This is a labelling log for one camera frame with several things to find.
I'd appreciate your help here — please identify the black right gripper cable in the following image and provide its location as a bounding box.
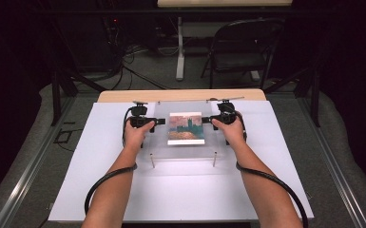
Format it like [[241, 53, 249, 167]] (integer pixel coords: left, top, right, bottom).
[[232, 105, 309, 228]]

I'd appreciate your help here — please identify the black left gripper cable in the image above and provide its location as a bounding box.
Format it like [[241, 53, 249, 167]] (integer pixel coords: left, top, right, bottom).
[[84, 106, 139, 217]]

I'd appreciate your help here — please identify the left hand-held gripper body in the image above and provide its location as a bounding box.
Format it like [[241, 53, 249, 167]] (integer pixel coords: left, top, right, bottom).
[[127, 100, 158, 129]]

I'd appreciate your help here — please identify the painting print card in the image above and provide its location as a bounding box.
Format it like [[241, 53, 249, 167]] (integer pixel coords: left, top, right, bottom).
[[166, 111, 206, 146]]

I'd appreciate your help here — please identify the wooden table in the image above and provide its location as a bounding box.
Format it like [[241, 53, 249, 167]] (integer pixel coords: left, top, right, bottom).
[[97, 88, 267, 104]]

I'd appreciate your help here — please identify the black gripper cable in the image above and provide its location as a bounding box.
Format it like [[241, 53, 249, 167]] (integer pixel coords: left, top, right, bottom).
[[232, 105, 309, 228], [84, 106, 139, 217]]

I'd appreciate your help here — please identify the person's right hand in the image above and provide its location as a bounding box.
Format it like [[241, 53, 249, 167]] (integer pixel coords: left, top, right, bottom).
[[211, 118, 247, 150]]

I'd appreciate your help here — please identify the white board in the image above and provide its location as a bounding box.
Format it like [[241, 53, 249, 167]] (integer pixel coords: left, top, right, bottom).
[[48, 100, 316, 222]]

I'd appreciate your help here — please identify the clear acrylic frame with posts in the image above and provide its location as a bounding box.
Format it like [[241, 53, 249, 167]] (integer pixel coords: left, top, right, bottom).
[[144, 99, 229, 169]]

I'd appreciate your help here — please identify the person's left hand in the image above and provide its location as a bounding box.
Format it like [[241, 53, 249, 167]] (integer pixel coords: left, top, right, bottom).
[[123, 120, 157, 155]]

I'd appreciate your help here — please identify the black folding chair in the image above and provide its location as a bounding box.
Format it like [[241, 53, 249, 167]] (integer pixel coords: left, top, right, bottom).
[[201, 18, 286, 90]]

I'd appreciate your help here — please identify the aluminium rail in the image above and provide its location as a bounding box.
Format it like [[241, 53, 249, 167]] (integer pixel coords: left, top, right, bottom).
[[0, 96, 77, 228], [298, 94, 366, 228]]

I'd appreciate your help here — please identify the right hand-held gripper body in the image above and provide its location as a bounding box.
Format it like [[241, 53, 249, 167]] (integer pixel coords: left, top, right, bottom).
[[207, 96, 245, 125]]

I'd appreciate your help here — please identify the desk with white legs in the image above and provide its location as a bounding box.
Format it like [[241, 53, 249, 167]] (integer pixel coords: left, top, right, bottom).
[[156, 0, 294, 82]]

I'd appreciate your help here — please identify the dark cabinet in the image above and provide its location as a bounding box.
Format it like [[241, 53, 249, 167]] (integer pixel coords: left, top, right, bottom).
[[56, 12, 116, 73]]

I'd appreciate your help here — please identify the black metal stand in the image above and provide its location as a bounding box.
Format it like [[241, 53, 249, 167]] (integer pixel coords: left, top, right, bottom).
[[50, 65, 108, 127], [262, 65, 321, 128]]

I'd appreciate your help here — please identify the black floor cable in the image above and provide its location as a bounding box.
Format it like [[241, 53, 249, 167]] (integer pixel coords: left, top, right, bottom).
[[120, 63, 169, 91]]

